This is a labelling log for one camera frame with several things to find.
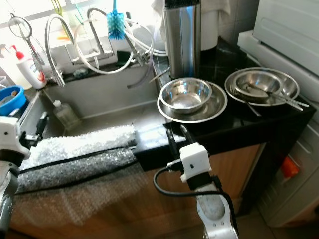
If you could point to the white spray bottle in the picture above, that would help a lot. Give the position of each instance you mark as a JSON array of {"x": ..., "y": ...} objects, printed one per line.
[{"x": 10, "y": 67}]

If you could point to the dark scouring pad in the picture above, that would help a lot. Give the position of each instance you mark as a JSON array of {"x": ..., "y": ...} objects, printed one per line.
[{"x": 80, "y": 73}]

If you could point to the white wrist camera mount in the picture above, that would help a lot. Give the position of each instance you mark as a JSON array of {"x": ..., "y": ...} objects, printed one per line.
[
  {"x": 194, "y": 159},
  {"x": 12, "y": 137}
]

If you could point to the bubble wrap sheet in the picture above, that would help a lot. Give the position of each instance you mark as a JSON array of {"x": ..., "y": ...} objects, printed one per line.
[{"x": 94, "y": 142}]

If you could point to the blue bottle brush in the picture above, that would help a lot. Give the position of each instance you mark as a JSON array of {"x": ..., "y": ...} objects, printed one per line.
[{"x": 115, "y": 25}]

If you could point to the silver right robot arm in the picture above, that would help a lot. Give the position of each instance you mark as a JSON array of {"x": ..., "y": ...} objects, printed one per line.
[{"x": 214, "y": 214}]

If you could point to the chrome mixer faucet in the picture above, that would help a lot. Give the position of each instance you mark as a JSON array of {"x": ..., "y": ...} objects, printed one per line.
[{"x": 92, "y": 55}]

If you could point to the white washing machine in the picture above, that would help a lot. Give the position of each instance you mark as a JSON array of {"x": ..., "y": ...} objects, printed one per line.
[{"x": 289, "y": 25}]

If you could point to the blue plastic bowl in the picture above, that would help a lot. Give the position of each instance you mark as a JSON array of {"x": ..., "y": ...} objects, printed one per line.
[{"x": 12, "y": 105}]

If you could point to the small deep steel bowl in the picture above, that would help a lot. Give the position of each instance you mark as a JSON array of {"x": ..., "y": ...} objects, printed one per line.
[{"x": 185, "y": 94}]

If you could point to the shallow steel bowl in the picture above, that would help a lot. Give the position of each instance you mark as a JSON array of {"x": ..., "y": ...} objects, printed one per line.
[{"x": 261, "y": 78}]

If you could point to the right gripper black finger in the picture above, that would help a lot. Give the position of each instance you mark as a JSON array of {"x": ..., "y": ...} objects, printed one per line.
[
  {"x": 187, "y": 136},
  {"x": 171, "y": 142}
]

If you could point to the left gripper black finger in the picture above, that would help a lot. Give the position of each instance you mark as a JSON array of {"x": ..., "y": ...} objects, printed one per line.
[{"x": 45, "y": 125}]

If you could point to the steel chopstick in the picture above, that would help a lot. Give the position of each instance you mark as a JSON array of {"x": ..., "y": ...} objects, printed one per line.
[
  {"x": 291, "y": 98},
  {"x": 286, "y": 102}
]

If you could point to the white red pump bottle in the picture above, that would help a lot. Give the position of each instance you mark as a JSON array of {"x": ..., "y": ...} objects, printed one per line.
[{"x": 31, "y": 72}]

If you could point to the steel spoon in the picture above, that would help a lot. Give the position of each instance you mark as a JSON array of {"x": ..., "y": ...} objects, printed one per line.
[{"x": 251, "y": 85}]

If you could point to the wide rim steel plate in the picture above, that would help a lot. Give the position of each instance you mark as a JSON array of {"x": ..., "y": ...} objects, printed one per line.
[{"x": 221, "y": 104}]

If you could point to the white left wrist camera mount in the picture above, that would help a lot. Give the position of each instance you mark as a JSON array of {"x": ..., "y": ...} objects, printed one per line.
[{"x": 12, "y": 137}]

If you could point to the small orange plastic object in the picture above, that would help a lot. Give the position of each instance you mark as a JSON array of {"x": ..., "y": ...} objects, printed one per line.
[{"x": 290, "y": 167}]

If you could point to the stainless steel sink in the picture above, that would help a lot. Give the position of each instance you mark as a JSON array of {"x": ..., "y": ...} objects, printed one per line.
[{"x": 104, "y": 97}]

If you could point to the wooden black top sink cabinet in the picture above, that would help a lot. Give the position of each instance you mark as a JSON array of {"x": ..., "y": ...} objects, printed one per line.
[{"x": 179, "y": 209}]

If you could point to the large steel plate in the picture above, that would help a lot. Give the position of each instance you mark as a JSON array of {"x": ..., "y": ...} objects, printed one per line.
[{"x": 231, "y": 84}]

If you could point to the clear plastic bottle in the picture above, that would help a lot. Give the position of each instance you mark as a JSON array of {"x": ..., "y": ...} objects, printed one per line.
[{"x": 65, "y": 117}]

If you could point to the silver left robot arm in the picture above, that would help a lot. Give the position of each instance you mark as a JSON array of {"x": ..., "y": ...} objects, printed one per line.
[{"x": 10, "y": 194}]

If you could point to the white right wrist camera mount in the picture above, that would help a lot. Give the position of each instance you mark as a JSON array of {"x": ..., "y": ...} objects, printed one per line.
[{"x": 194, "y": 159}]

